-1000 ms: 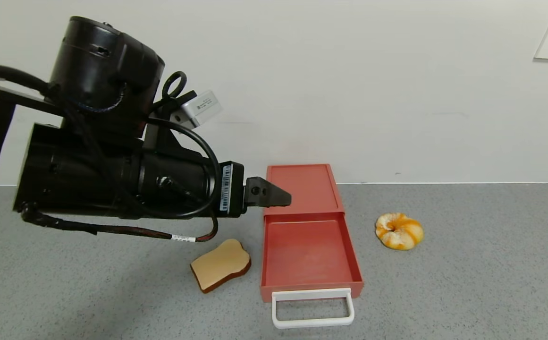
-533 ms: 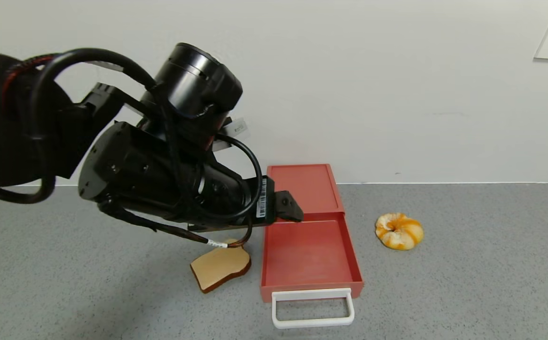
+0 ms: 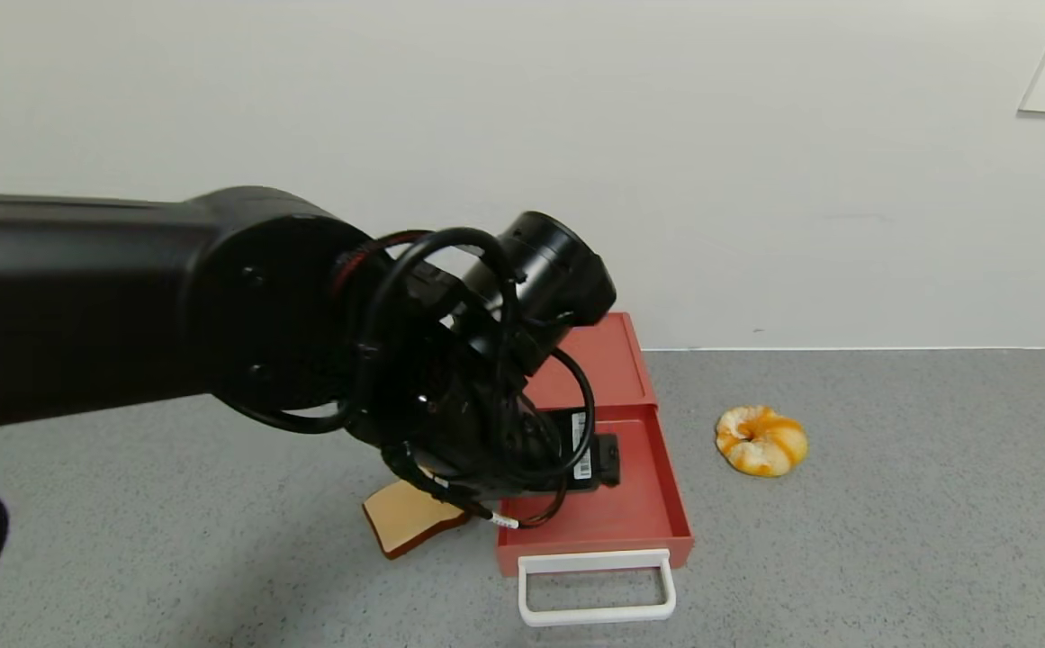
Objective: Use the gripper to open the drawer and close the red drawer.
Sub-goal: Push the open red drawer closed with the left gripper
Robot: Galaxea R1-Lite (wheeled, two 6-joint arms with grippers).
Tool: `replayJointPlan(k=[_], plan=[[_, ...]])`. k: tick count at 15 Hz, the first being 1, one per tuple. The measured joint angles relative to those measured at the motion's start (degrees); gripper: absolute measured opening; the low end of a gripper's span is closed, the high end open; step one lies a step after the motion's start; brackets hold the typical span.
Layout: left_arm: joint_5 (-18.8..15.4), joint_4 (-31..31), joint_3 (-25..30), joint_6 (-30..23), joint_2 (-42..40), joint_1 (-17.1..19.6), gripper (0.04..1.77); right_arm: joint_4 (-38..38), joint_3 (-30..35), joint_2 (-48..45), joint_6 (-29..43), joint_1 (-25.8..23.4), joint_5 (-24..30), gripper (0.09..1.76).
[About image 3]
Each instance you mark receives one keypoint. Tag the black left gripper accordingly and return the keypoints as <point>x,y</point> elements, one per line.
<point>581,447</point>

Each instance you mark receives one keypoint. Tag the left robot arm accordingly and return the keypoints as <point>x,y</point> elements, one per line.
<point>81,297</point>

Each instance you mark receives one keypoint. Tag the orange white bagel roll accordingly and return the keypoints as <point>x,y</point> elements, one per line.
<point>765,441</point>

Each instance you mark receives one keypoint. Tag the toast bread slice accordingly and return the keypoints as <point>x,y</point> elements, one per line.
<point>405,522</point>

